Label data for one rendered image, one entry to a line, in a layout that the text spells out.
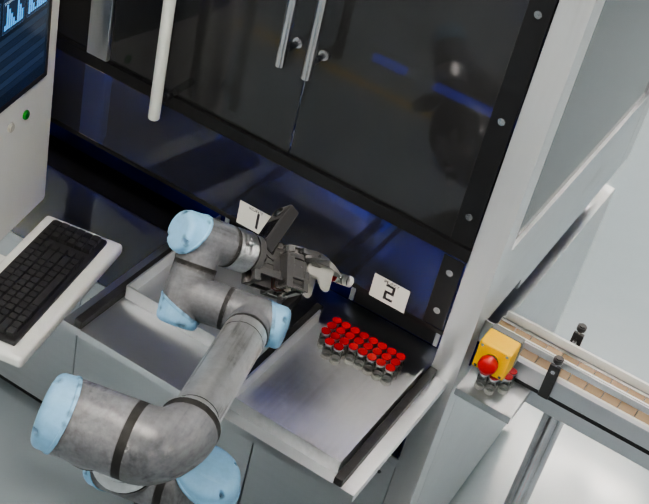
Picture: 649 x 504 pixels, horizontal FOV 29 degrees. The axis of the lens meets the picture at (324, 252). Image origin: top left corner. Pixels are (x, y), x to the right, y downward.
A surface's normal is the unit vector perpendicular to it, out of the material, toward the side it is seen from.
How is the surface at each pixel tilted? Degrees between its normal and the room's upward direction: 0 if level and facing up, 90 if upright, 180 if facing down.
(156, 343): 0
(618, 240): 0
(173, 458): 65
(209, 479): 8
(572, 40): 90
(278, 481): 90
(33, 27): 90
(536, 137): 90
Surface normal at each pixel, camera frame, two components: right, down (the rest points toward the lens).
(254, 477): -0.51, 0.45
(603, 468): 0.20, -0.77
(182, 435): 0.62, -0.33
